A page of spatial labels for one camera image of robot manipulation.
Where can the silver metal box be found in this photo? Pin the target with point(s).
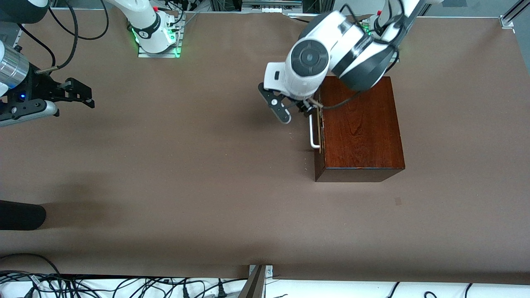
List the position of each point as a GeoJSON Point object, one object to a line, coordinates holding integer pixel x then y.
{"type": "Point", "coordinates": [271, 6]}

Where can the black ribbed cylinder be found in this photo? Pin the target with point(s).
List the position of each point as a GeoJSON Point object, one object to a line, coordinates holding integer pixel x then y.
{"type": "Point", "coordinates": [20, 215]}

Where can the brown table cover sheet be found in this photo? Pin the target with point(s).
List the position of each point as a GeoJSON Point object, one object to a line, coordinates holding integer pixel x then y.
{"type": "Point", "coordinates": [207, 207]}

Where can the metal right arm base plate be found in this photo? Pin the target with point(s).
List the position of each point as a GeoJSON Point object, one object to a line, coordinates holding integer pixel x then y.
{"type": "Point", "coordinates": [159, 55]}

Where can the grey metal pole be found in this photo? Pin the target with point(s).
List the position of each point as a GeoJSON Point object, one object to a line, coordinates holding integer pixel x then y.
{"type": "Point", "coordinates": [253, 285]}

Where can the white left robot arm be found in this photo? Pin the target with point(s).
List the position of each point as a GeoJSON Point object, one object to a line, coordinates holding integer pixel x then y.
{"type": "Point", "coordinates": [310, 58]}

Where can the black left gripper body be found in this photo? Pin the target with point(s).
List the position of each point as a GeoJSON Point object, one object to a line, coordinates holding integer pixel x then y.
{"type": "Point", "coordinates": [303, 107]}

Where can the dark brown wooden cabinet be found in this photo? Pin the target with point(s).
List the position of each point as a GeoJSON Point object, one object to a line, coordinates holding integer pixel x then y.
{"type": "Point", "coordinates": [360, 132]}

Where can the aluminium frame rail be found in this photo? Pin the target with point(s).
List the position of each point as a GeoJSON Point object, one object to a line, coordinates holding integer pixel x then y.
{"type": "Point", "coordinates": [16, 35]}
{"type": "Point", "coordinates": [513, 12]}

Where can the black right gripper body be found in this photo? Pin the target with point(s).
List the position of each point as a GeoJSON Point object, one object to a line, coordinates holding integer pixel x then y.
{"type": "Point", "coordinates": [40, 87]}

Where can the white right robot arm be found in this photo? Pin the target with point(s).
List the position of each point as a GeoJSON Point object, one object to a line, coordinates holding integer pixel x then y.
{"type": "Point", "coordinates": [147, 25]}

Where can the silver corner bracket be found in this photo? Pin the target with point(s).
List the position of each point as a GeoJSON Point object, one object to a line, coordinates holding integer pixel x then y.
{"type": "Point", "coordinates": [269, 271]}

